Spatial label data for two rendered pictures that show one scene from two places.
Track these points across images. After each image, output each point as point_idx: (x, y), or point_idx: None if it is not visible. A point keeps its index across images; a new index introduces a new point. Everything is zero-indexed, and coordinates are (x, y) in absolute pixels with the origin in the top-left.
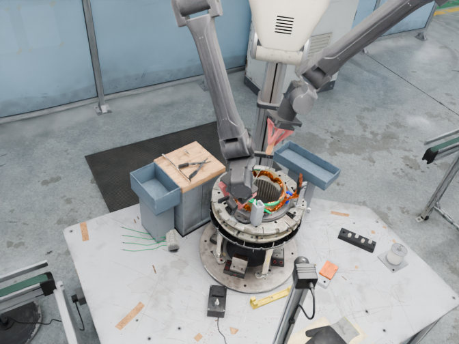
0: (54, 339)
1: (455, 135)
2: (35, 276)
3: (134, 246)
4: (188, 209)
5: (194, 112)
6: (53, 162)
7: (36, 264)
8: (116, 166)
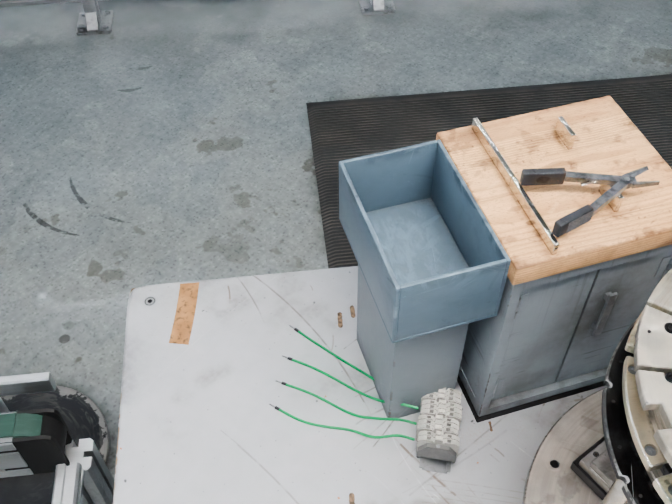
0: None
1: None
2: (12, 412)
3: (314, 405)
4: (519, 342)
5: (596, 44)
6: (237, 103)
7: (18, 379)
8: (370, 142)
